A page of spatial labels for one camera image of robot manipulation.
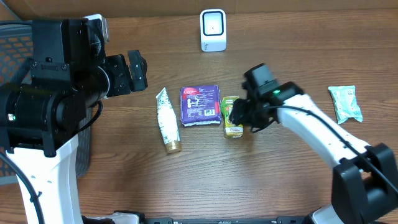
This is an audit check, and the purple snack packet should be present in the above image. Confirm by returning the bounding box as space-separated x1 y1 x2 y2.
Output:
180 85 222 127

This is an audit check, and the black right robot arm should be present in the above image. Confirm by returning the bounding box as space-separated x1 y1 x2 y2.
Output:
229 63 397 223

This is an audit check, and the teal snack packet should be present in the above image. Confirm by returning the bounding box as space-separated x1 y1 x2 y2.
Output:
328 85 363 124

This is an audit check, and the green tea carton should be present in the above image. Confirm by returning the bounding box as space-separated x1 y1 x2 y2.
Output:
221 96 244 138

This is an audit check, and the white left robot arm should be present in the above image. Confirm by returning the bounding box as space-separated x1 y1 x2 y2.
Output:
1 14 148 224

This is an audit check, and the grey plastic mesh basket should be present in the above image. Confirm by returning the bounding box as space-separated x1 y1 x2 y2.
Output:
1 25 91 177

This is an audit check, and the white cream tube gold cap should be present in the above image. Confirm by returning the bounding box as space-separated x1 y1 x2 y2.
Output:
155 88 182 154

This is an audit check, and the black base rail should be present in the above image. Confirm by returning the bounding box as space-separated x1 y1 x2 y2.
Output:
80 211 312 224

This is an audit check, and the white barcode scanner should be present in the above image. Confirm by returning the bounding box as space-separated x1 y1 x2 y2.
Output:
200 9 227 52

